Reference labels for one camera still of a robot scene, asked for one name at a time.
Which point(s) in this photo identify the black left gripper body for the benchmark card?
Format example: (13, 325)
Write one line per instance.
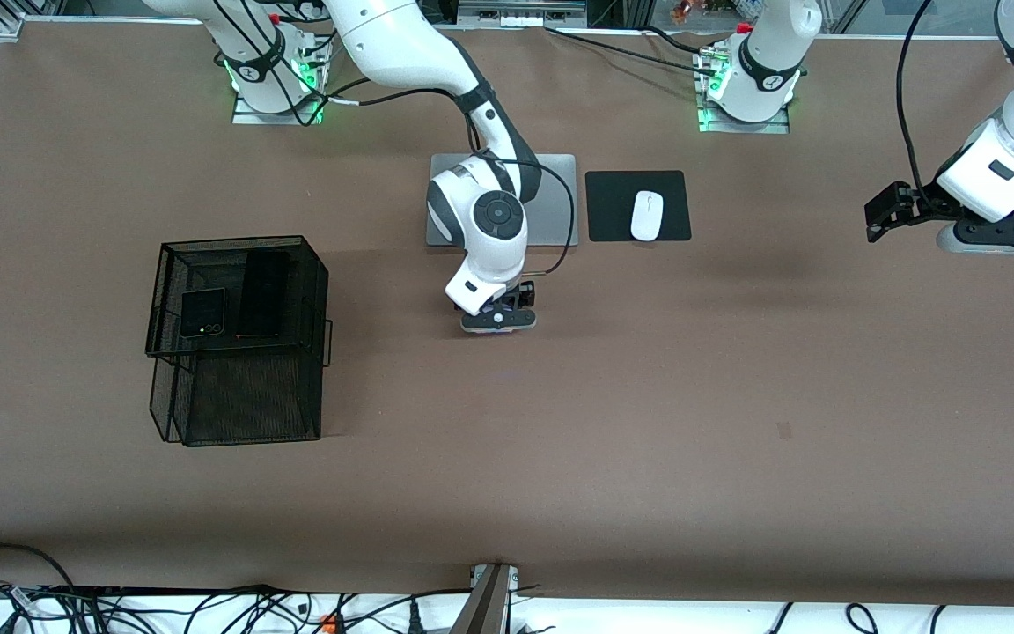
(922, 205)

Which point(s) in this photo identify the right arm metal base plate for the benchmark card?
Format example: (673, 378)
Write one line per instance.
(247, 117)

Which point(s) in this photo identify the small black flip phone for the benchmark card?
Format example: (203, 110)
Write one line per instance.
(202, 313)

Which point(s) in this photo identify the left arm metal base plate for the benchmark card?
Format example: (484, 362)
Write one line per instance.
(775, 129)

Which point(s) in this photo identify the grey metal mount post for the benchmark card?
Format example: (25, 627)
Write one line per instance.
(488, 603)

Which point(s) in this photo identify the white computer mouse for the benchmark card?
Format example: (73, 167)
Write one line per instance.
(647, 216)

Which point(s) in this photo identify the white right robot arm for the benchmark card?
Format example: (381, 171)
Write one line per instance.
(489, 220)

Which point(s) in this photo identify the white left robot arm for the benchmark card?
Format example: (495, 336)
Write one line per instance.
(771, 70)

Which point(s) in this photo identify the grey power strip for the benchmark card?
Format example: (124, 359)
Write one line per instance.
(520, 11)

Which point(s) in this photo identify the black mouse pad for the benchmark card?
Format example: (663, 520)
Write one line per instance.
(613, 207)

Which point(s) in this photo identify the tall black smartphone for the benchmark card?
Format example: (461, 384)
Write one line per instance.
(262, 295)

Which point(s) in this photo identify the silver closed laptop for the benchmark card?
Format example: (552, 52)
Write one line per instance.
(557, 202)

